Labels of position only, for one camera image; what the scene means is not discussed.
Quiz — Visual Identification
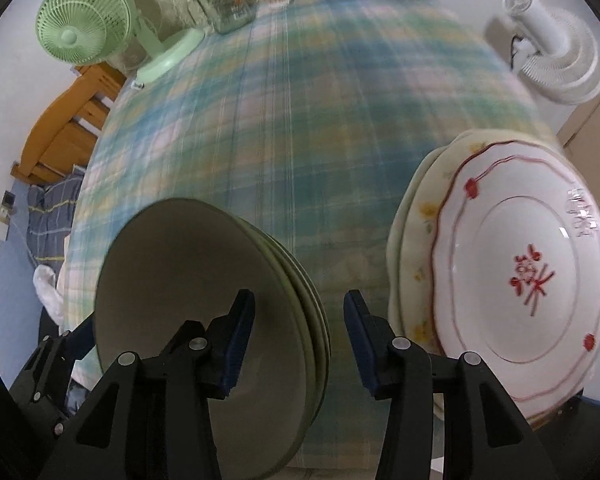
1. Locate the white clip fan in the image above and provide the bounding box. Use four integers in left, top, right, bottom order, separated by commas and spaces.
502, 0, 600, 106

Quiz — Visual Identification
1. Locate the grey plaid pillow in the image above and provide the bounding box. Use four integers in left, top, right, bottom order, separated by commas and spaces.
27, 170, 86, 266

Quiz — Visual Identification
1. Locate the plaid tablecloth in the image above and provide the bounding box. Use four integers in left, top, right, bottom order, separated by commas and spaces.
62, 0, 566, 471

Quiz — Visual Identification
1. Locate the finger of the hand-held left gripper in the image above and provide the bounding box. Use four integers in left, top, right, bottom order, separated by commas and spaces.
17, 372, 75, 433
9, 317, 97, 402

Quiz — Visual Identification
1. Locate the green desk fan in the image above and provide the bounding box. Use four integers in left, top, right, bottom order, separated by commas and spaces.
36, 0, 206, 83

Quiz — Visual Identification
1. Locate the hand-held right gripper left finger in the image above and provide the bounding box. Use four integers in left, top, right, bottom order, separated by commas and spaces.
40, 289, 256, 480

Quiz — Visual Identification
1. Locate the scalloped yellow floral plate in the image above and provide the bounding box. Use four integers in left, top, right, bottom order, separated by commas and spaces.
386, 129, 563, 428

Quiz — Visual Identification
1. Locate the wooden bed headboard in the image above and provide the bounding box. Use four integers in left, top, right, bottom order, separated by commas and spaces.
12, 65, 128, 186

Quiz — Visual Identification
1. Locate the white plate with red pattern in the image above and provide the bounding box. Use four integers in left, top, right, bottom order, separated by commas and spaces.
432, 141, 600, 406

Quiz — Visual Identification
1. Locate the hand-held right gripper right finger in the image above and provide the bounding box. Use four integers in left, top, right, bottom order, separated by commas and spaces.
343, 290, 546, 480

